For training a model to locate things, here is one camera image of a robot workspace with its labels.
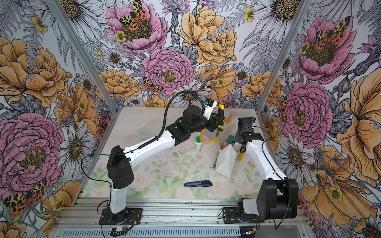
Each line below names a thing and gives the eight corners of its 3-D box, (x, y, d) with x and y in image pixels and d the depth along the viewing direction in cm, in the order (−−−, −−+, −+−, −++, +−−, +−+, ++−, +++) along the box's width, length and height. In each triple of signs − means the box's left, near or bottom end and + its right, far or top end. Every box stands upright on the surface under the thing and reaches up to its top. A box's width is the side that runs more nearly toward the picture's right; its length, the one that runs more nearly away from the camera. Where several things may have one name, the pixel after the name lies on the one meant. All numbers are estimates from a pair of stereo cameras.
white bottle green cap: (198, 152, 99) (198, 143, 90) (194, 148, 101) (194, 138, 92) (202, 149, 101) (202, 140, 92) (198, 145, 103) (198, 136, 94)
